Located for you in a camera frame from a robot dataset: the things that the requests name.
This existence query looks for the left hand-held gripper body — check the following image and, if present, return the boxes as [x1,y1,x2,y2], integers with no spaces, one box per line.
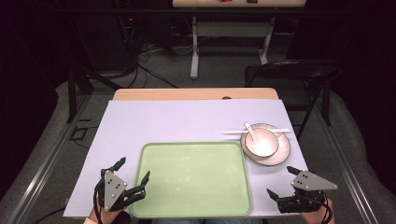
[93,168,147,213]

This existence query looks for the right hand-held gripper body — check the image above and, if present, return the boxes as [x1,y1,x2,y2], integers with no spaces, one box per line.
[275,170,339,215]

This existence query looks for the person's left hand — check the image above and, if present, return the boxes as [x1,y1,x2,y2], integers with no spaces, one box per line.
[88,202,125,224]

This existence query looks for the person's right hand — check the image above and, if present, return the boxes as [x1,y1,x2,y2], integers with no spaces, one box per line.
[298,199,336,224]

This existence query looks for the white plate with dark rim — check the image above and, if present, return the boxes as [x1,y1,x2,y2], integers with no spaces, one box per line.
[239,122,291,167]

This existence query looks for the white ceramic bowl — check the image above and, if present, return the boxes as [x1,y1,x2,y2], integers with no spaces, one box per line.
[244,127,280,159]

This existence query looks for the white chopstick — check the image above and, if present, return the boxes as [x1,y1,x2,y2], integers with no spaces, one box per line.
[224,128,292,134]

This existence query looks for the light green plastic tray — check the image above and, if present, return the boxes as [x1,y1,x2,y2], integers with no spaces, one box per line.
[129,141,253,218]

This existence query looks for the white ceramic spoon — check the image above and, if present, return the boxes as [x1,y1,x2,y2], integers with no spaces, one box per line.
[243,121,259,148]

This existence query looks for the pale lavender table sheet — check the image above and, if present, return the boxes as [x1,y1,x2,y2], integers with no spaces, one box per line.
[63,99,309,218]

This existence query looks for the black metal stand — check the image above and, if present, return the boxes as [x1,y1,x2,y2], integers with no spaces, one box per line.
[65,65,123,124]

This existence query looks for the black folding chair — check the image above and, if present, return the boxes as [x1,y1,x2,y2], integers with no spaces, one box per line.
[244,59,344,140]

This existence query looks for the wooden table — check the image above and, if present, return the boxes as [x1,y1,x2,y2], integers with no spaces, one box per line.
[112,87,280,102]

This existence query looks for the black equipment with red light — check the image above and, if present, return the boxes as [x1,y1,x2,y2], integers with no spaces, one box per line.
[116,12,141,68]

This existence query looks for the white-framed desk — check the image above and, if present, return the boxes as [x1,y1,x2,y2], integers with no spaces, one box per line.
[172,0,308,80]

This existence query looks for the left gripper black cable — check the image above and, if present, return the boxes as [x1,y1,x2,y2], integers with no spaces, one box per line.
[92,178,106,224]

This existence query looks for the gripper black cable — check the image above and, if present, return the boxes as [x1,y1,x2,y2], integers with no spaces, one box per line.
[92,178,106,224]
[319,197,334,224]

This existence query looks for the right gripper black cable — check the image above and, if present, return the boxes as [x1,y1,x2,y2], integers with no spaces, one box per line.
[319,197,334,224]

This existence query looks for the metal floor rail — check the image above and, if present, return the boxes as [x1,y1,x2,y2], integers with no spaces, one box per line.
[312,98,381,224]
[7,92,93,224]

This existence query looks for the black floor cables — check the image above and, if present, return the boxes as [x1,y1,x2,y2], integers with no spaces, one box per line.
[122,41,180,91]

